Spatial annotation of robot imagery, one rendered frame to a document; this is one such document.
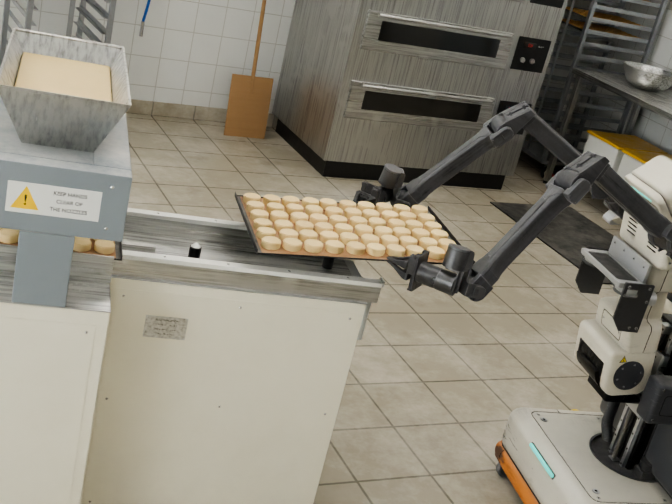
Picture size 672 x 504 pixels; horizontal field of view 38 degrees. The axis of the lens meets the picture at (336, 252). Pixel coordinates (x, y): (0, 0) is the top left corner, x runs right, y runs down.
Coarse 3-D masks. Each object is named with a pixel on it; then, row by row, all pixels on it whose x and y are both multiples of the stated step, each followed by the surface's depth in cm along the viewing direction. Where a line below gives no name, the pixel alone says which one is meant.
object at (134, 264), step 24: (120, 264) 248; (144, 264) 250; (168, 264) 251; (192, 264) 253; (216, 264) 254; (240, 264) 258; (240, 288) 259; (264, 288) 260; (288, 288) 262; (312, 288) 263; (336, 288) 265; (360, 288) 267
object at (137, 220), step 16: (128, 208) 275; (128, 224) 275; (144, 224) 276; (160, 224) 277; (176, 224) 278; (192, 224) 279; (208, 224) 280; (224, 224) 281; (240, 224) 284; (208, 240) 283; (224, 240) 284; (240, 240) 285
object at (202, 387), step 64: (192, 256) 263; (256, 256) 280; (128, 320) 254; (192, 320) 258; (256, 320) 262; (320, 320) 267; (128, 384) 262; (192, 384) 266; (256, 384) 271; (320, 384) 276; (128, 448) 271; (192, 448) 275; (256, 448) 280; (320, 448) 285
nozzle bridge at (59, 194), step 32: (0, 96) 250; (0, 128) 228; (0, 160) 211; (32, 160) 214; (64, 160) 219; (96, 160) 223; (128, 160) 228; (0, 192) 213; (32, 192) 215; (64, 192) 216; (96, 192) 218; (128, 192) 220; (0, 224) 216; (32, 224) 218; (64, 224) 220; (96, 224) 221; (32, 256) 221; (64, 256) 223; (32, 288) 224; (64, 288) 226
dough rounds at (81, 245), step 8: (0, 232) 238; (8, 232) 239; (16, 232) 240; (0, 240) 237; (8, 240) 237; (16, 240) 238; (80, 240) 244; (88, 240) 245; (96, 240) 249; (104, 240) 247; (80, 248) 242; (88, 248) 243; (96, 248) 244; (104, 248) 243; (112, 248) 245
